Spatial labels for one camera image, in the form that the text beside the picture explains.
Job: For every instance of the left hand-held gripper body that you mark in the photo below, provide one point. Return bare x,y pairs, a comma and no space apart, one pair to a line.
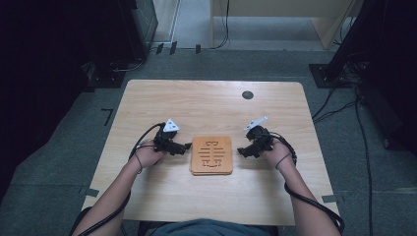
165,137

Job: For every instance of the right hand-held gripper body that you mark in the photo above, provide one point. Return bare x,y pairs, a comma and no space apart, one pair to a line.
259,139

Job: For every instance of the person's right hand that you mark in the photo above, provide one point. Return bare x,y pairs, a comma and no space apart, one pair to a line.
277,154

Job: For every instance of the person's left hand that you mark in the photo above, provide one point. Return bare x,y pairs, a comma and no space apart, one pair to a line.
149,158

